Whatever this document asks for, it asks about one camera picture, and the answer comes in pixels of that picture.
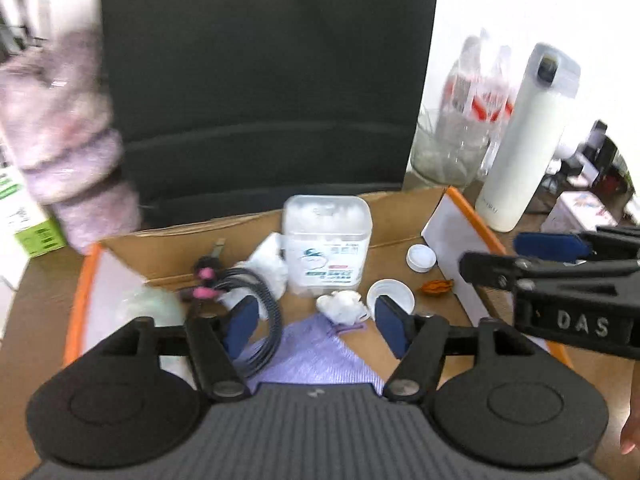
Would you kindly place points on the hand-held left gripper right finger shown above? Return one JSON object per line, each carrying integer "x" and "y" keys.
{"x": 390, "y": 325}

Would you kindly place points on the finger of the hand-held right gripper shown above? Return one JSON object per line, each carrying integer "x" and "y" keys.
{"x": 547, "y": 246}
{"x": 492, "y": 265}

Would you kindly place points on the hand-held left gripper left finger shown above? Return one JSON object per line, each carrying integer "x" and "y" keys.
{"x": 242, "y": 324}

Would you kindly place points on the white paper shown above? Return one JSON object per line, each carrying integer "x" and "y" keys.
{"x": 342, "y": 306}
{"x": 267, "y": 265}

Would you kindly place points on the purple fabric pouch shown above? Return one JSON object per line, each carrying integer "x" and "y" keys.
{"x": 315, "y": 355}

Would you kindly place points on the iridescent plastic bag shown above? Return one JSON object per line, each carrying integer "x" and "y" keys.
{"x": 150, "y": 310}

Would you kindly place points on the red cardboard box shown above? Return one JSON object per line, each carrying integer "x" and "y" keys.
{"x": 165, "y": 255}

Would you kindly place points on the clear cotton swab box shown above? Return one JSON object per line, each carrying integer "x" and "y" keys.
{"x": 327, "y": 240}

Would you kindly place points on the person's right hand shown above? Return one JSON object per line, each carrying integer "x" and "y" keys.
{"x": 632, "y": 432}

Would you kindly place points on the white round lid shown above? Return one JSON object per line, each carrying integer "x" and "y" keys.
{"x": 395, "y": 292}

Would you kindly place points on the white tin box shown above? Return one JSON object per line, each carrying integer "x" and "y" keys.
{"x": 580, "y": 212}

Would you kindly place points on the small orange brown object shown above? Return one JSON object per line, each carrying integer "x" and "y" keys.
{"x": 437, "y": 288}

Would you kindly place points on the small white bottle cap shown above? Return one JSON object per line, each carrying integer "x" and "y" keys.
{"x": 421, "y": 257}

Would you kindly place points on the white thermos bottle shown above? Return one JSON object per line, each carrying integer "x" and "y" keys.
{"x": 525, "y": 150}

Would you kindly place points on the black desk device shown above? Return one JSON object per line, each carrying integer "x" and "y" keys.
{"x": 605, "y": 155}

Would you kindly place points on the clear glass cup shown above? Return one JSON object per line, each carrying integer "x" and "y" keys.
{"x": 445, "y": 155}

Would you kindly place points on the clear water bottle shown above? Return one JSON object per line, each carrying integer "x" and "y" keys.
{"x": 462, "y": 105}
{"x": 500, "y": 105}

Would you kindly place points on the green white milk carton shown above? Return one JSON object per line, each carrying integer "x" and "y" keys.
{"x": 27, "y": 220}

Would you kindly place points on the black chair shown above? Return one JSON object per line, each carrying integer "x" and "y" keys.
{"x": 260, "y": 85}

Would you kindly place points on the purple textured vase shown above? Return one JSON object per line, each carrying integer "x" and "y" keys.
{"x": 70, "y": 135}

